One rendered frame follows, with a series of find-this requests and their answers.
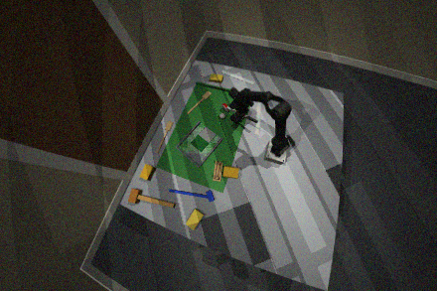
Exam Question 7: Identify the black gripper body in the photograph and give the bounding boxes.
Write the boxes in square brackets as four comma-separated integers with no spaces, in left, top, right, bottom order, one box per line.
[230,100,254,124]

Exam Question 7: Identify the brown cube with yellow top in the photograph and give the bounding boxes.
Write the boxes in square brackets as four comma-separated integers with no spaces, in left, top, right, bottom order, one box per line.
[140,164,156,181]

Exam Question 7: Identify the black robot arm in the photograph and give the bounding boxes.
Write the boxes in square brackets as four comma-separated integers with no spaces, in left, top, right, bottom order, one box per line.
[228,87,292,157]

